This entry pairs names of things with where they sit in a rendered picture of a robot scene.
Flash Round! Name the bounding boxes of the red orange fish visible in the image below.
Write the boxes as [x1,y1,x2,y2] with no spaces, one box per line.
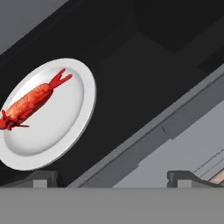
[0,67,74,131]

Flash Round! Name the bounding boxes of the grey fridge door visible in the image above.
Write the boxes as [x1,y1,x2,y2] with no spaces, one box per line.
[68,64,224,189]

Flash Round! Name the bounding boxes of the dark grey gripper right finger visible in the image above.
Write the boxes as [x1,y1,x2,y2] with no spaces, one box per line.
[166,170,224,189]

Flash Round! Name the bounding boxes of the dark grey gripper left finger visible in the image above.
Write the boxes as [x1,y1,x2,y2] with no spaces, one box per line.
[5,170,60,189]

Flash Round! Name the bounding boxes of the white round plate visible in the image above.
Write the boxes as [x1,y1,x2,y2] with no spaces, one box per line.
[0,58,97,172]

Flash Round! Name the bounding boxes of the dark grey fridge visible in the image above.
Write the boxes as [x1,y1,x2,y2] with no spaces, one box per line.
[0,0,224,189]

